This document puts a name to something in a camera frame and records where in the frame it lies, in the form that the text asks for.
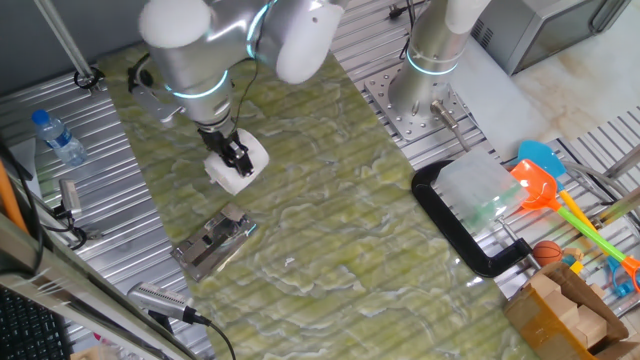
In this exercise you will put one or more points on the blue plastic toy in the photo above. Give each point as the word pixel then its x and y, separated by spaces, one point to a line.
pixel 622 289

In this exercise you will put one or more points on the yellow toy block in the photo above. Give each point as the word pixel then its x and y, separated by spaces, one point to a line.
pixel 577 267

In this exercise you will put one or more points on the aluminium frame beam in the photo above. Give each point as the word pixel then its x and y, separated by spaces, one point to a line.
pixel 60 280

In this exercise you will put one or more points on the black C-clamp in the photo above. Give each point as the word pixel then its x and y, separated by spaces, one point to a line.
pixel 440 215

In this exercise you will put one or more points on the small silver camera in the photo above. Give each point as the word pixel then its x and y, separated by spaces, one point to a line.
pixel 69 195

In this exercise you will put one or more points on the brown cardboard box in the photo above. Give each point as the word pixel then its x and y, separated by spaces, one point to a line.
pixel 530 320

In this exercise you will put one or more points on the orange pole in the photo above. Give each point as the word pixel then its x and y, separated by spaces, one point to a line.
pixel 9 200

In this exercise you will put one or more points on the shiny metal toilet paper holder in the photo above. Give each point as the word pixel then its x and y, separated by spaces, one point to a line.
pixel 210 245

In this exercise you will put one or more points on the clear water bottle blue cap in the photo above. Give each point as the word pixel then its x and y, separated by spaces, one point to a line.
pixel 60 140

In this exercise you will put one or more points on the grey metal clamp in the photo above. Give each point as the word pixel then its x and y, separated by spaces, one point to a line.
pixel 92 233

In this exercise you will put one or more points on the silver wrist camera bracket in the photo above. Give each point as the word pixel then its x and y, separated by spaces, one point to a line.
pixel 155 102

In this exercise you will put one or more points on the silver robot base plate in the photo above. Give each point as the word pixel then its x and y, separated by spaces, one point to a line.
pixel 400 120

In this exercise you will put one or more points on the white toilet paper roll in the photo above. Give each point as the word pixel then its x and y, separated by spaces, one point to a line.
pixel 257 155

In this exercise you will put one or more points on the black power plug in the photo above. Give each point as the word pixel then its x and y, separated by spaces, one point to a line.
pixel 395 11

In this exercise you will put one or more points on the silver tripod pole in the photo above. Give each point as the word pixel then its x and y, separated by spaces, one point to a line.
pixel 65 40

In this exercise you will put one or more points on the translucent plastic box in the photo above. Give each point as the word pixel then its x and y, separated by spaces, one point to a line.
pixel 475 190

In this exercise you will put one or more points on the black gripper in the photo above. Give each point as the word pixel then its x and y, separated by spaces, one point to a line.
pixel 219 141

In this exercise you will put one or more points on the small toy basketball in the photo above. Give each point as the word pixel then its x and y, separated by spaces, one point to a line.
pixel 547 253

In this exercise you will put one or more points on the beige marble pattern mat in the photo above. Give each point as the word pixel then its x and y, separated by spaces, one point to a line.
pixel 590 85

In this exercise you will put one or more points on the silver microwave oven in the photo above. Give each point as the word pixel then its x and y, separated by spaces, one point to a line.
pixel 540 30

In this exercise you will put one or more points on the plain wooden block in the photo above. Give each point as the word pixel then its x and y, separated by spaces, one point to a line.
pixel 545 287
pixel 562 307
pixel 590 325

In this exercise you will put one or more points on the green marble pattern mat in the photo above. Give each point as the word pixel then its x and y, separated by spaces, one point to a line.
pixel 325 225

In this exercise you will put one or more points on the black keyboard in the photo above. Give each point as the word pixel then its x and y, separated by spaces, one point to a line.
pixel 30 330

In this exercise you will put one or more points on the silver metal bar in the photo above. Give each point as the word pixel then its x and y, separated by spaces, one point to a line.
pixel 622 205
pixel 625 162

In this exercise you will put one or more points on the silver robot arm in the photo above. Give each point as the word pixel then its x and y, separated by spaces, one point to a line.
pixel 430 45

